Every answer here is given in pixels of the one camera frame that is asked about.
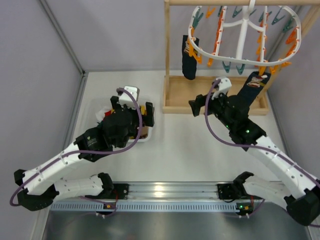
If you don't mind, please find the navy sock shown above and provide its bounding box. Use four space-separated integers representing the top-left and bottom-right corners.
181 35 197 81
237 71 271 107

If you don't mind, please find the white round clip hanger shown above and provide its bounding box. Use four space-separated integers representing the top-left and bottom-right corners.
183 0 302 75

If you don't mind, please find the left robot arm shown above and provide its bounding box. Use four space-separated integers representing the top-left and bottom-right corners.
10 93 155 211

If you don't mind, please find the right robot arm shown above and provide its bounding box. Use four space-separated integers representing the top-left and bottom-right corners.
188 93 320 226

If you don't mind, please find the wooden hanger rack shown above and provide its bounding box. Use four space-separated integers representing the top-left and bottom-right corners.
161 0 320 116

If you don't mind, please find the white plastic basket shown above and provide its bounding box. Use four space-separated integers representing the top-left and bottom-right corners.
86 97 156 144

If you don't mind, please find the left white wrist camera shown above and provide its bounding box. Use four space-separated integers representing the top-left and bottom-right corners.
117 85 140 109

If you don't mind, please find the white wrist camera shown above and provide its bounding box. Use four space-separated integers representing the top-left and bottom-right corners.
213 76 232 95
117 85 140 109

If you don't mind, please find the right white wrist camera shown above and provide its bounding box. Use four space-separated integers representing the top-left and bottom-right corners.
213 76 232 95

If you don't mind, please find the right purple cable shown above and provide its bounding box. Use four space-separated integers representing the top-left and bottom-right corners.
204 78 320 217

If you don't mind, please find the purple cable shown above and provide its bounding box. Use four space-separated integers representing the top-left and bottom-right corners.
204 78 320 217
9 87 145 217

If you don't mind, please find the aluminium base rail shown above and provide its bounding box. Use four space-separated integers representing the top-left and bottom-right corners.
39 181 313 213

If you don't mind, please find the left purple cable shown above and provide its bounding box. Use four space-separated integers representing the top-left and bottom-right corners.
9 87 145 217

